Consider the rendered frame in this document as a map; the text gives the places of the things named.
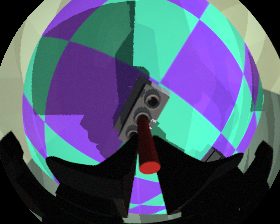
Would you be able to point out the red peg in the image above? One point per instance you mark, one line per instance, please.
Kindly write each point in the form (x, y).
(148, 161)

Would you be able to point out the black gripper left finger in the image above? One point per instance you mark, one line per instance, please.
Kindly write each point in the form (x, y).
(112, 179)

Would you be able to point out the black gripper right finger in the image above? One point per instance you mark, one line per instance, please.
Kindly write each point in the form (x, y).
(182, 177)

